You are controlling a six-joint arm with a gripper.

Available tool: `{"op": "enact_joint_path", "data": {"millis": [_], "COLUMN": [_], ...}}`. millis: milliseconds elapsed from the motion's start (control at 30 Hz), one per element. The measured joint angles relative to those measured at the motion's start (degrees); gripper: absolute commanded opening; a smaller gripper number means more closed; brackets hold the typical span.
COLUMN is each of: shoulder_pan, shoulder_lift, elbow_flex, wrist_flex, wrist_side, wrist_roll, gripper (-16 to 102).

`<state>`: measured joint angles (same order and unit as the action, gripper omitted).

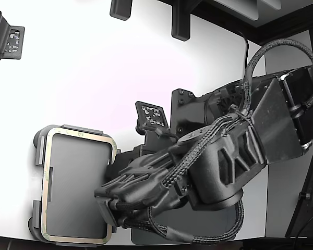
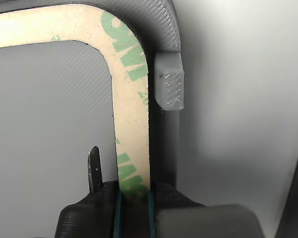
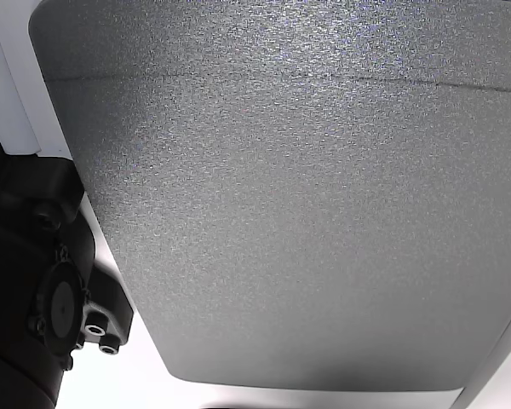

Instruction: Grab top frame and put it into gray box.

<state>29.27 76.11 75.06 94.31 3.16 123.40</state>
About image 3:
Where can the gray flat box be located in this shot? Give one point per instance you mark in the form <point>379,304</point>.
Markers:
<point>247,170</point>

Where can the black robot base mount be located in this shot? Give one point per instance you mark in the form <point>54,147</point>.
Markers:
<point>110,302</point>

